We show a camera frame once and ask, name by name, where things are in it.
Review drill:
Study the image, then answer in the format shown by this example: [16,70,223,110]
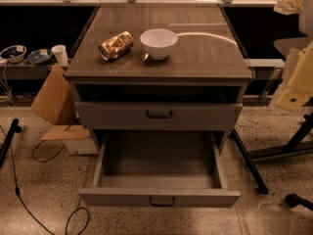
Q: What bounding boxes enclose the grey drawer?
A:
[79,131,240,208]
[75,102,243,131]

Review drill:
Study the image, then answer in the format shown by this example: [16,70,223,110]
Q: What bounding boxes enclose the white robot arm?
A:
[270,0,313,112]

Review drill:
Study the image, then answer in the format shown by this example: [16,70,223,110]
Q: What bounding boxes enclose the grey drawer cabinet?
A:
[66,3,252,145]

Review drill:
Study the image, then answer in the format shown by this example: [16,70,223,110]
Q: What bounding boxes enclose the grey top drawer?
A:
[75,102,243,131]

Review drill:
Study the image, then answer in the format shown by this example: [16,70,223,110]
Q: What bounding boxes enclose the dark grey side table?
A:
[273,36,312,57]

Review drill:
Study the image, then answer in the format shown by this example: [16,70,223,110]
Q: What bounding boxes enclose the black metal floor bar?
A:
[231,130,269,195]

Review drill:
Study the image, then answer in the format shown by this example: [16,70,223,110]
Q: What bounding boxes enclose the white bowl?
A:
[140,28,178,60]

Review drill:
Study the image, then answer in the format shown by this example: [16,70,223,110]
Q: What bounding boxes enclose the crushed golden soda can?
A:
[99,31,133,61]

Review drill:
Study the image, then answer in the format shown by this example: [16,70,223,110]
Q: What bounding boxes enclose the white foam cup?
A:
[51,45,68,68]

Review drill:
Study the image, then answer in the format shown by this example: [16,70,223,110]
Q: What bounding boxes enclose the brown cardboard box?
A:
[30,65,98,155]

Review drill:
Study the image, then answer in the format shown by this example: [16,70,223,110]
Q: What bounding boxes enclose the black stand leg left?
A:
[0,118,22,167]

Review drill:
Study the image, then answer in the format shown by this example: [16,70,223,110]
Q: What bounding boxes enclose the grey wall shelf rail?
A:
[0,60,58,80]

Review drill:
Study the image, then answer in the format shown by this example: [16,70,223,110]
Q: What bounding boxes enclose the black floor cable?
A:
[0,124,91,235]

